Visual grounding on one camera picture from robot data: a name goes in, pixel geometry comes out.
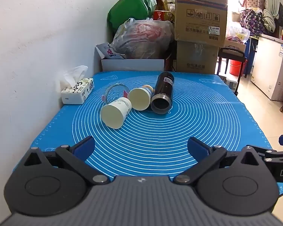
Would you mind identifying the white chest freezer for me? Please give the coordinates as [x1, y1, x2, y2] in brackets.
[251, 33, 283, 102]

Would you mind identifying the red bucket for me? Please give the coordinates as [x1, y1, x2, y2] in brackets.
[230, 60, 245, 76]

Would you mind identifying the black thermos cup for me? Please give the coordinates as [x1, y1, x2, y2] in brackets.
[150, 73, 174, 115]

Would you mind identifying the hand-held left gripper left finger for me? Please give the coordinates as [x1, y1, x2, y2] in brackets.
[23, 136, 110, 186]

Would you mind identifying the white paper cup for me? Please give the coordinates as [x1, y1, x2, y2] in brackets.
[128, 85, 154, 111]
[100, 97, 132, 129]

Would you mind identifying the white printed tissue pack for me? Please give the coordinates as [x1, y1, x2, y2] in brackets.
[60, 65, 95, 105]

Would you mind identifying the white and yellow plastic bag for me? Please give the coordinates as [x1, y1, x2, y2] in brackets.
[226, 22, 250, 44]

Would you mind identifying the white printed paper packet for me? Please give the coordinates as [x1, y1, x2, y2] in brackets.
[95, 43, 126, 60]

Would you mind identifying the large brown cardboard box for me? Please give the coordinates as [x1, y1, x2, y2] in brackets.
[174, 0, 228, 47]

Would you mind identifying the clear glass cup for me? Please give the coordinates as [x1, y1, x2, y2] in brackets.
[101, 83, 130, 104]

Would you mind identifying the small cardboard box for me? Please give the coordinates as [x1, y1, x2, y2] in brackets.
[224, 40, 247, 52]

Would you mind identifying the clear bag with red contents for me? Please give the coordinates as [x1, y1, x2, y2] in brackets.
[111, 18, 175, 59]

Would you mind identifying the plain brown cardboard box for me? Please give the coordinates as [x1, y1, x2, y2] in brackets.
[176, 40, 219, 74]

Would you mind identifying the red box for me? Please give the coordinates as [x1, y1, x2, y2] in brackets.
[153, 10, 175, 23]

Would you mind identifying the black stool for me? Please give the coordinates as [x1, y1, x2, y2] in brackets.
[216, 47, 248, 96]

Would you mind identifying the white cardboard box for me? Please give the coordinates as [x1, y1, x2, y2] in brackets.
[101, 58, 165, 72]

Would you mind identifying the purple floral bag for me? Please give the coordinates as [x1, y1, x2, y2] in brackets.
[240, 9, 266, 36]

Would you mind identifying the blue silicone baking mat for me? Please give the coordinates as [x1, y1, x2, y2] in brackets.
[13, 71, 283, 193]

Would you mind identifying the green bag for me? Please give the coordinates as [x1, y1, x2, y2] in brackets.
[107, 0, 157, 32]

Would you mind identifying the grey green cloth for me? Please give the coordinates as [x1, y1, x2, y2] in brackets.
[262, 9, 277, 32]

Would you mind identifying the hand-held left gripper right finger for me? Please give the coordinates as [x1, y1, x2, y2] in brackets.
[174, 137, 266, 185]

